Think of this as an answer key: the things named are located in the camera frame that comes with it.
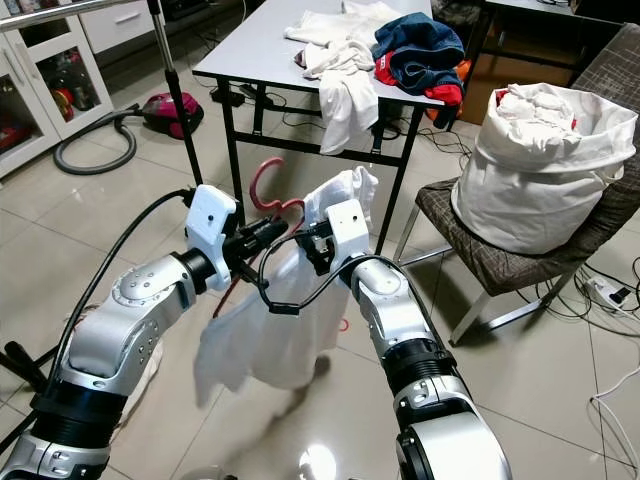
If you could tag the white crumpled clothes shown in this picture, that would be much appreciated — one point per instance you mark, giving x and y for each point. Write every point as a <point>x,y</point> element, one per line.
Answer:
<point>540,110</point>

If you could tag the white laundry bag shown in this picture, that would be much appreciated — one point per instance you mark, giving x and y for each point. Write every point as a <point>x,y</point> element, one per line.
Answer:
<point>530,200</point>

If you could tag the red cloth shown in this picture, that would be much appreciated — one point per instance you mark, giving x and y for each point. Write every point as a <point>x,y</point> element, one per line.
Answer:
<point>445,93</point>

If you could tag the white table black legs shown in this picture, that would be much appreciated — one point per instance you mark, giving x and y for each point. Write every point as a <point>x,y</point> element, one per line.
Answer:
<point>260,50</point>

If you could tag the blue jeans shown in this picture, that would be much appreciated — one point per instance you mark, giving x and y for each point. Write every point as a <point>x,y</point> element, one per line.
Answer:
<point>420,45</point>

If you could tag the grey desk black legs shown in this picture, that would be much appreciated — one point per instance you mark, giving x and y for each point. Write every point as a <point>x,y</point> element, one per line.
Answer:
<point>560,10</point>

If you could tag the brown checked chair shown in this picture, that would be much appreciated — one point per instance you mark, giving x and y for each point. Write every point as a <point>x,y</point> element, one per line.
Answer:
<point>510,270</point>

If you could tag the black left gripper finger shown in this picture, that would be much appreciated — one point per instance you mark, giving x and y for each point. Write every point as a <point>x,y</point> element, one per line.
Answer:
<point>274,227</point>
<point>276,242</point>

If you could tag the pink vacuum cleaner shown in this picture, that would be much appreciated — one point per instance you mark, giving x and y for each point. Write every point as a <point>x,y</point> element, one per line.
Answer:
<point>172,112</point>

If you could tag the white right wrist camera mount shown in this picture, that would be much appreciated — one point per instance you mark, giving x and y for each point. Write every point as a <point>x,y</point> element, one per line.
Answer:
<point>347,228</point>

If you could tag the white cabinet glass doors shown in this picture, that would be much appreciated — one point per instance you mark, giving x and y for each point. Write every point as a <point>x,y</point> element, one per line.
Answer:
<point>115,28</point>

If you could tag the white crumpled shirt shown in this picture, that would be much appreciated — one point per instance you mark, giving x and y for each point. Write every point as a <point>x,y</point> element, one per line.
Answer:
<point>350,100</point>

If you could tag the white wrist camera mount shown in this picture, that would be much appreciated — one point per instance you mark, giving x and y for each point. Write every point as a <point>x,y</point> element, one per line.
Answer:
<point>212,215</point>
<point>347,228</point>

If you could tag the brown cardboard box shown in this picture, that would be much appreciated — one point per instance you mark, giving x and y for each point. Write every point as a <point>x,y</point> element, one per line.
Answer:
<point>520,80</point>

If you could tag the white power strip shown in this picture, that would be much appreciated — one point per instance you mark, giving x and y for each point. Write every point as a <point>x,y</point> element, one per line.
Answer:
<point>610,292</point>

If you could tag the white shirt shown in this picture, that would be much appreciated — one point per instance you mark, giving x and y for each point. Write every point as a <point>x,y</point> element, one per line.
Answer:
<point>260,340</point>
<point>350,100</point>

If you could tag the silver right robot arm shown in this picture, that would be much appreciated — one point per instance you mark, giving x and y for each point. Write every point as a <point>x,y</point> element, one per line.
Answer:
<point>390,300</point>

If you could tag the silver clothes rack black legs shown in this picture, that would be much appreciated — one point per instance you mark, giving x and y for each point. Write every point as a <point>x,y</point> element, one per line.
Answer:
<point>178,100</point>

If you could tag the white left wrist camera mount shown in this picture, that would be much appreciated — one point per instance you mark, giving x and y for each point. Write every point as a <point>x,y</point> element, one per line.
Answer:
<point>212,215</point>

